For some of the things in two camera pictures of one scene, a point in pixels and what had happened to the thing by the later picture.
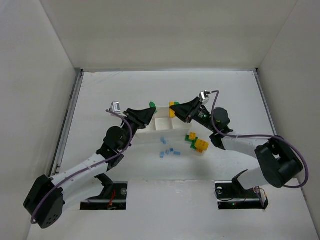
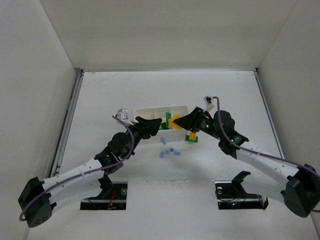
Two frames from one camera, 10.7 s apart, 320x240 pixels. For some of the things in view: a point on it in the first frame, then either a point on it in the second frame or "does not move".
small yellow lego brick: (192, 136) does not move
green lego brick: (152, 104) to (164, 126)
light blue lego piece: (164, 140) does not move
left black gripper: (135, 118) to (142, 127)
